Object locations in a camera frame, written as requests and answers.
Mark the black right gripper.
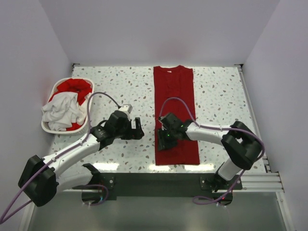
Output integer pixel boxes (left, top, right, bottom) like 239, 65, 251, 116
156, 128, 178, 152

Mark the dark red t-shirt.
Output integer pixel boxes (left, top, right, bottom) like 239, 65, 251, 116
154, 65, 200, 165

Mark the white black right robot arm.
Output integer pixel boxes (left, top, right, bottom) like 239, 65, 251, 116
157, 113, 265, 189

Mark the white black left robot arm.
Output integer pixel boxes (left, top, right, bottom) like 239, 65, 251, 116
18, 110, 144, 207

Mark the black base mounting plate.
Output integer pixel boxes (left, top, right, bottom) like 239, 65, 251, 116
72, 172, 243, 206

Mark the bright red t-shirt in basket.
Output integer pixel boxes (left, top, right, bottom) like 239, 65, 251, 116
53, 78, 92, 105

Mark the white laundry basket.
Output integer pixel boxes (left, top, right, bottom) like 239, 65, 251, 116
41, 78, 94, 135

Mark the white t-shirt in basket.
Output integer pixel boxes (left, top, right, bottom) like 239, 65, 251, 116
41, 92, 86, 131

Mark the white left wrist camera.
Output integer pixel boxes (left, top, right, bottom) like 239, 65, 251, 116
119, 104, 133, 114

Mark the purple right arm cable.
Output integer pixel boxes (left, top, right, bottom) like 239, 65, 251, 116
158, 97, 267, 205

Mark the aluminium table frame rail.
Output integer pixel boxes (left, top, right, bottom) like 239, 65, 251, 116
234, 63, 295, 231

